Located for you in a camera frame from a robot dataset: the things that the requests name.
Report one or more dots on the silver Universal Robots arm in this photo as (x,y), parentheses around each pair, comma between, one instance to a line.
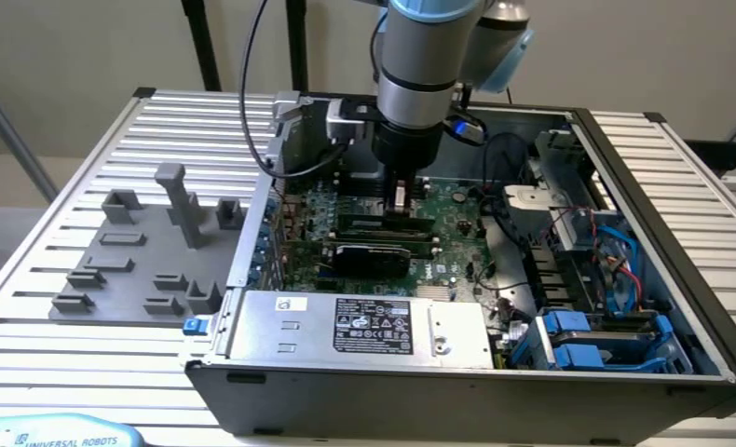
(418,56)

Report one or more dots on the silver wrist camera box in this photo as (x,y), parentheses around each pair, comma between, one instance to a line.
(342,122)

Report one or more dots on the grey parts rack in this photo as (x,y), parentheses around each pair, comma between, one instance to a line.
(137,265)

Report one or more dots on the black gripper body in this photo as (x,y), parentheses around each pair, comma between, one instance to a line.
(404,144)

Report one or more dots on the black open PC case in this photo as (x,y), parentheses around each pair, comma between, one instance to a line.
(467,400)

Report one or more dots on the blue disk bay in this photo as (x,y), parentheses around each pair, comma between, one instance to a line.
(582,337)

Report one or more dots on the round coin battery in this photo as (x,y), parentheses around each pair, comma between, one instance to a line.
(460,196)

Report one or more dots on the silver power supply unit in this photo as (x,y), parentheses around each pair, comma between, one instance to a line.
(355,328)

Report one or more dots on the small silver chipset heatsink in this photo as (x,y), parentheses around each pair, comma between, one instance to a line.
(435,294)

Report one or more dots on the grey metal pole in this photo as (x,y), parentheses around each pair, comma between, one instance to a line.
(6,130)

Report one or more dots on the blue USB plug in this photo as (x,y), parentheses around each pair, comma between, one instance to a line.
(467,130)

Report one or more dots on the black flat block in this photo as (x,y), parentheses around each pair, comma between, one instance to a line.
(716,153)

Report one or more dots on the silver drive cage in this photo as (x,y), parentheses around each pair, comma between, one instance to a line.
(561,158)

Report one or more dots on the black graphics card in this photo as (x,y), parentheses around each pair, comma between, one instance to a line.
(371,258)

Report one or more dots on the black stand pole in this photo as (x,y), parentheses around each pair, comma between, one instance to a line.
(298,44)
(201,44)

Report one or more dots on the green motherboard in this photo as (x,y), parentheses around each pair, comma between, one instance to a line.
(448,233)

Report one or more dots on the blue case latch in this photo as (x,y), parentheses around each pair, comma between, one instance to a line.
(195,327)

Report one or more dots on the green RAM stick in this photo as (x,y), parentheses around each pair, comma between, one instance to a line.
(374,239)

